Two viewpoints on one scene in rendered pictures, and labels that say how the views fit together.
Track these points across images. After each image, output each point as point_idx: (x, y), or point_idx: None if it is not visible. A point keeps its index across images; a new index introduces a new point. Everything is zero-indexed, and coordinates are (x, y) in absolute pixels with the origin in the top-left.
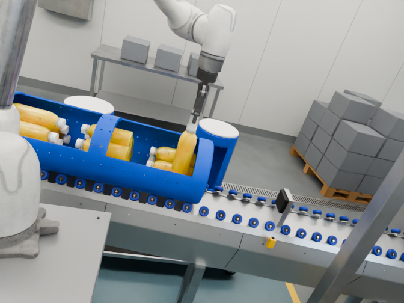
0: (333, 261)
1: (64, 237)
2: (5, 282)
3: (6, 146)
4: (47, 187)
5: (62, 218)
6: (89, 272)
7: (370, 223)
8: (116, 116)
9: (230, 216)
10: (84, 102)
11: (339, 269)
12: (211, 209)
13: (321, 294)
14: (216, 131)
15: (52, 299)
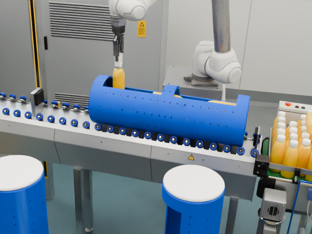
0: (42, 79)
1: (180, 79)
2: None
3: (204, 41)
4: None
5: (183, 83)
6: (169, 72)
7: (43, 45)
8: (165, 88)
9: (75, 115)
10: (201, 183)
11: (45, 75)
12: (87, 119)
13: (46, 95)
14: (28, 160)
15: (179, 69)
